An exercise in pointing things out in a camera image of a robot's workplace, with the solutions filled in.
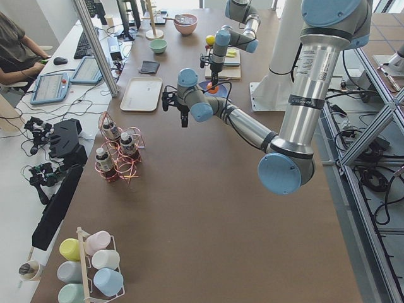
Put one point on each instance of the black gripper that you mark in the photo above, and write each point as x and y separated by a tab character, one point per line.
216	68
182	110

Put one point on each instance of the orange fruit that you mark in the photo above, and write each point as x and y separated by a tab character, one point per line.
212	89

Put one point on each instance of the blue plate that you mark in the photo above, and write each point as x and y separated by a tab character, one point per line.
219	91

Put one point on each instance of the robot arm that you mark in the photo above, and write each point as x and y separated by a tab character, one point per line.
247	16
329	27

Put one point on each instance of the wooden cutting board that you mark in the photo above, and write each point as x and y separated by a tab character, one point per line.
231	67

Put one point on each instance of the yellow plastic knife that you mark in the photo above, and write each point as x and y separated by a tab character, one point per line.
231	53

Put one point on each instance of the cream rabbit tray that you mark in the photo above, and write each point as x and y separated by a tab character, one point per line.
142	94

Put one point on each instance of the pink bowl with ice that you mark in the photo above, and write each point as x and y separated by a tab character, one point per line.
188	28

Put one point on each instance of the grey folded cloth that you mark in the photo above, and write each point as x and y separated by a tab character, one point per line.
149	67

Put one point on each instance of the green bowl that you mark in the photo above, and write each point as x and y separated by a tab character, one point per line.
158	46

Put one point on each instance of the tea bottle two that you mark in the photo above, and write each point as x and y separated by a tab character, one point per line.
128	146

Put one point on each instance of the metal ice scoop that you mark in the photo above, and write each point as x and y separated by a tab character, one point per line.
182	19

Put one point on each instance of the wooden cup tree stand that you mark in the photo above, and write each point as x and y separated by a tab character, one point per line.
154	33

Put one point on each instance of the tea bottle one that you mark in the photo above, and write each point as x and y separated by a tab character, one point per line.
112	132

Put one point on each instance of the tea bottle three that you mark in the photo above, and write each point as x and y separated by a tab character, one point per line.
105	165

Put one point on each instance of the teach pendant far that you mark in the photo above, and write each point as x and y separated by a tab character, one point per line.
87	73

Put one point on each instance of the teach pendant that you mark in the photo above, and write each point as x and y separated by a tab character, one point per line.
87	73
50	88

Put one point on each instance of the black keyboard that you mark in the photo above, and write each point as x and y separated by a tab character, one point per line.
83	47

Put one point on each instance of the teach pendant near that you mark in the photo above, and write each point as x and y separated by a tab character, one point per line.
50	88

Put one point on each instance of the black computer mouse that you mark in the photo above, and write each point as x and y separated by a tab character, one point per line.
60	61

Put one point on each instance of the pink cup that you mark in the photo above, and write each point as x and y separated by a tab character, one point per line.
95	242

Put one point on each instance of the white cup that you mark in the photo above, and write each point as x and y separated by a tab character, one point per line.
106	259

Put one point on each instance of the seated person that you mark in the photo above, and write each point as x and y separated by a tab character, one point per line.
21	58

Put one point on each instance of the yellow cup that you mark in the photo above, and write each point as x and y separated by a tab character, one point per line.
70	250

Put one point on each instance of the blue cup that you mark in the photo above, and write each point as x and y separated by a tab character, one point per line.
108	281

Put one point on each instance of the wooden cup rack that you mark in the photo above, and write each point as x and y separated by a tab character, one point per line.
91	293

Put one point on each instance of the grey cup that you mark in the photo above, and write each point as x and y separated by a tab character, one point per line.
70	272

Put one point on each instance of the green cup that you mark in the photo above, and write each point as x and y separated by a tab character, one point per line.
70	293

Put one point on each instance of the paper cup with utensils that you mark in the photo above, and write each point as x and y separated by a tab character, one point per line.
30	271

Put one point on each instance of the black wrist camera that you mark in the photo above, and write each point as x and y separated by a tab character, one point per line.
169	99
205	60

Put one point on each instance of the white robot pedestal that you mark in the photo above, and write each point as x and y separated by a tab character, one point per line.
272	92

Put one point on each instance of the aluminium frame post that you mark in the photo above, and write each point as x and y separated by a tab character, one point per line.
88	28

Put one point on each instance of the copper wire bottle rack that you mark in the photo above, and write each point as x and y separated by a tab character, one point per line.
125	166

